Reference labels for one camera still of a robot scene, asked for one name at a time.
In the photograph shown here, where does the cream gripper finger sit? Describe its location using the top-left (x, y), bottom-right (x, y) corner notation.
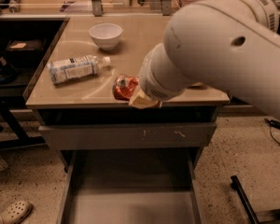
top-left (129, 90), bottom-right (161, 109)

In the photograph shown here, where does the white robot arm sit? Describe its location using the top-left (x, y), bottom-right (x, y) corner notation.
top-left (134, 0), bottom-right (280, 120)

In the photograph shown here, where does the closed grey top drawer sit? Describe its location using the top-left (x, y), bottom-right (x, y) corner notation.
top-left (39, 122), bottom-right (217, 150)

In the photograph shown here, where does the grey drawer cabinet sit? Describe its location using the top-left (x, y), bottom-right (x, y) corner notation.
top-left (22, 13), bottom-right (232, 224)

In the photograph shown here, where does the open grey middle drawer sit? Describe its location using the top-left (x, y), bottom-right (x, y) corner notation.
top-left (56, 148), bottom-right (205, 224)

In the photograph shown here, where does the yellow chip bag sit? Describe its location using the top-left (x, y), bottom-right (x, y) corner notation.
top-left (189, 82), bottom-right (203, 88)

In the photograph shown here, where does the white ceramic bowl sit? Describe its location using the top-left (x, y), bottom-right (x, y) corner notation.
top-left (89, 23), bottom-right (123, 50)

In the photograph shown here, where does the clear plastic water bottle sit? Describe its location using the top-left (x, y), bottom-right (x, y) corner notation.
top-left (47, 55), bottom-right (111, 84)

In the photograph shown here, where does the white croc shoe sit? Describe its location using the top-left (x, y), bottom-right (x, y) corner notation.
top-left (0, 201), bottom-right (33, 224)

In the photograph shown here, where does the black floor stand bar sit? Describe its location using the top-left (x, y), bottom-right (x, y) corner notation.
top-left (231, 175), bottom-right (280, 224)

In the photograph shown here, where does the black table leg frame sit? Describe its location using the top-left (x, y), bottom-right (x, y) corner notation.
top-left (0, 97), bottom-right (45, 150)

